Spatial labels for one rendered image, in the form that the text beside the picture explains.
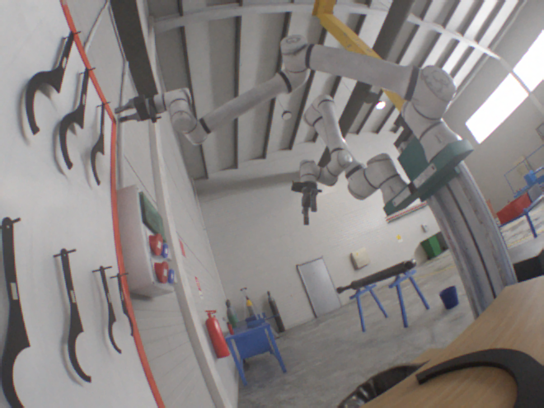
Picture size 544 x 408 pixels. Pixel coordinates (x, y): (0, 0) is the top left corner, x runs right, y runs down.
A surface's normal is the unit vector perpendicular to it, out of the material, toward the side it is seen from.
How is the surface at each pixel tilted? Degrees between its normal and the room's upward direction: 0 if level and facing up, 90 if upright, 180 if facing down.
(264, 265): 90
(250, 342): 90
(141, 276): 90
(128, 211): 90
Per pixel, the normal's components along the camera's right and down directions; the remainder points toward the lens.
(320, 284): 0.11, -0.41
